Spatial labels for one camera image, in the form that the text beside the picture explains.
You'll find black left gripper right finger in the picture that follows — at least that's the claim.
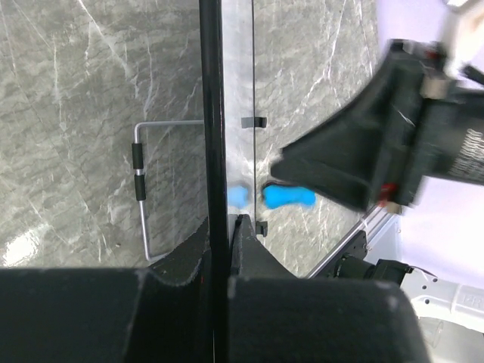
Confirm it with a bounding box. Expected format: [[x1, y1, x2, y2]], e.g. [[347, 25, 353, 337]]
[[230, 214, 296, 279]]

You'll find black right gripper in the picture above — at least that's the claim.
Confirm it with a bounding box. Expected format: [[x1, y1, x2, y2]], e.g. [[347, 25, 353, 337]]
[[270, 39, 483, 212]]

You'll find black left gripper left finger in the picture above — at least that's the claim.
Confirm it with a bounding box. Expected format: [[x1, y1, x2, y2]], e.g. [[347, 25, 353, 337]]
[[145, 218, 210, 287]]

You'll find blue whiteboard eraser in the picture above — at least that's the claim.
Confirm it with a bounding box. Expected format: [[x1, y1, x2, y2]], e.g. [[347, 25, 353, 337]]
[[262, 184, 316, 209]]

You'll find white whiteboard black frame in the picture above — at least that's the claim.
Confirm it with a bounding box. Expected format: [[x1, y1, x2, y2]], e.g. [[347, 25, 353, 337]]
[[199, 1, 256, 362]]

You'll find aluminium front rail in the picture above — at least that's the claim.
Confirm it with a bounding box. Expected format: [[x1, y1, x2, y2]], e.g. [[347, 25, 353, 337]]
[[306, 206, 402, 278]]

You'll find metal whiteboard stand wire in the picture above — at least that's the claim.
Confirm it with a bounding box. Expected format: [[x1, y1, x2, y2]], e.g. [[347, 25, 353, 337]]
[[130, 119, 205, 264]]

